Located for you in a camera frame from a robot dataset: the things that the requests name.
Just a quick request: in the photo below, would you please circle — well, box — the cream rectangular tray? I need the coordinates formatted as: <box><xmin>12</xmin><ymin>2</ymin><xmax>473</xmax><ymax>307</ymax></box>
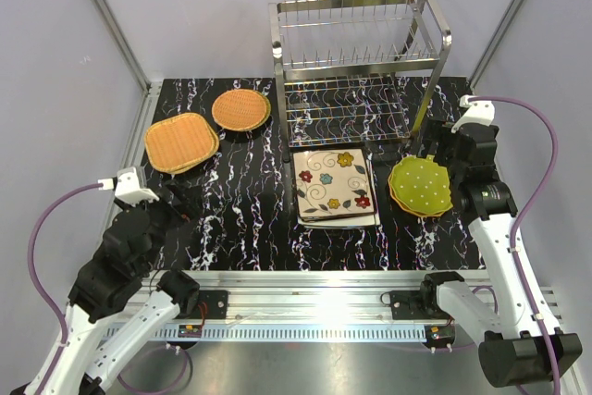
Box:
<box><xmin>297</xmin><ymin>212</ymin><xmax>380</xmax><ymax>229</ymax></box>

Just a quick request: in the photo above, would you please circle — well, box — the orange polka-dot plate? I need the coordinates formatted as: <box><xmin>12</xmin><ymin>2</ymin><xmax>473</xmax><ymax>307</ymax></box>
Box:
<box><xmin>388</xmin><ymin>178</ymin><xmax>452</xmax><ymax>217</ymax></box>

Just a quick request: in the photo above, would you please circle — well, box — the large orange woven tray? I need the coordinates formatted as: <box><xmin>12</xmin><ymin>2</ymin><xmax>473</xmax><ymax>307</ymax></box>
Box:
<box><xmin>159</xmin><ymin>130</ymin><xmax>220</xmax><ymax>175</ymax></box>

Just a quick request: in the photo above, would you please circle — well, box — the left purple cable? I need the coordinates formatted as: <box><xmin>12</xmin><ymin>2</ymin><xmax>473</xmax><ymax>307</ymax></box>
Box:
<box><xmin>27</xmin><ymin>183</ymin><xmax>191</xmax><ymax>395</ymax></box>

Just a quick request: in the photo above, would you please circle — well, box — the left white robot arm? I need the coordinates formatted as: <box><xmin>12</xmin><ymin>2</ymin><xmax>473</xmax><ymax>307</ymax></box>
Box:
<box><xmin>14</xmin><ymin>179</ymin><xmax>200</xmax><ymax>394</ymax></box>

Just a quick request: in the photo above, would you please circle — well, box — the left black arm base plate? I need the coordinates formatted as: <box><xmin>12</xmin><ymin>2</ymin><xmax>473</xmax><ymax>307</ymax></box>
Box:
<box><xmin>185</xmin><ymin>290</ymin><xmax>229</xmax><ymax>320</ymax></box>

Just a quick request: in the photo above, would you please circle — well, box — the slotted white cable duct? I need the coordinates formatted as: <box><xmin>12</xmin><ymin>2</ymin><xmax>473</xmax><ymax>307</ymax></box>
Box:
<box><xmin>105</xmin><ymin>324</ymin><xmax>431</xmax><ymax>341</ymax></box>

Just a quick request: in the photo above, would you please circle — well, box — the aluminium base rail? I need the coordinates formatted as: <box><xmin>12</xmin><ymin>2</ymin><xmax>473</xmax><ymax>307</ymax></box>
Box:
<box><xmin>59</xmin><ymin>268</ymin><xmax>561</xmax><ymax>323</ymax></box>

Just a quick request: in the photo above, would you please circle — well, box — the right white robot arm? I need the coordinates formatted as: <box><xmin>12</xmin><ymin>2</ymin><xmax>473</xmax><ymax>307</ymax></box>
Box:
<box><xmin>418</xmin><ymin>119</ymin><xmax>583</xmax><ymax>393</ymax></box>

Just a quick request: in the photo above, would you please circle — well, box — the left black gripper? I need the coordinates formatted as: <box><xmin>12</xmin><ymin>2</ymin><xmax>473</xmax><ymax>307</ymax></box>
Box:
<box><xmin>116</xmin><ymin>179</ymin><xmax>204</xmax><ymax>273</ymax></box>

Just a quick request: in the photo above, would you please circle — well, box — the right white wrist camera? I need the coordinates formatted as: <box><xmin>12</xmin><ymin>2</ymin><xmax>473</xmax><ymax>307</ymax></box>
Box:
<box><xmin>451</xmin><ymin>94</ymin><xmax>495</xmax><ymax>133</ymax></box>

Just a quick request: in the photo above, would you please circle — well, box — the floral patterned tray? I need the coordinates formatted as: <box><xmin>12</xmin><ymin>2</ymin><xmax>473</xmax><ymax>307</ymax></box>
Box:
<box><xmin>298</xmin><ymin>154</ymin><xmax>376</xmax><ymax>223</ymax></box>
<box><xmin>292</xmin><ymin>148</ymin><xmax>373</xmax><ymax>221</ymax></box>

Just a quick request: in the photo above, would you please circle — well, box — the green-rimmed woven bamboo plate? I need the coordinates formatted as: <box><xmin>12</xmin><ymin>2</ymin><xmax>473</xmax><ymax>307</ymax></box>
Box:
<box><xmin>210</xmin><ymin>88</ymin><xmax>272</xmax><ymax>133</ymax></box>

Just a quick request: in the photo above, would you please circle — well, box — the green polka-dot plate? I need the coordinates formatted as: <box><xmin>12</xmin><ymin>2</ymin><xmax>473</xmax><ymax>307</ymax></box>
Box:
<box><xmin>388</xmin><ymin>155</ymin><xmax>453</xmax><ymax>217</ymax></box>

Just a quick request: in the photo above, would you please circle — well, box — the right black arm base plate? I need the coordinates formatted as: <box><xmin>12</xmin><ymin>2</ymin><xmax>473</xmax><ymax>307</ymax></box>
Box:
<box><xmin>387</xmin><ymin>290</ymin><xmax>451</xmax><ymax>324</ymax></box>

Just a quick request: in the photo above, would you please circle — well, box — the steel two-tier dish rack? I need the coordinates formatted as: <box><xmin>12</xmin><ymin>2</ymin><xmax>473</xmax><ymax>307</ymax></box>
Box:
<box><xmin>268</xmin><ymin>0</ymin><xmax>452</xmax><ymax>160</ymax></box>

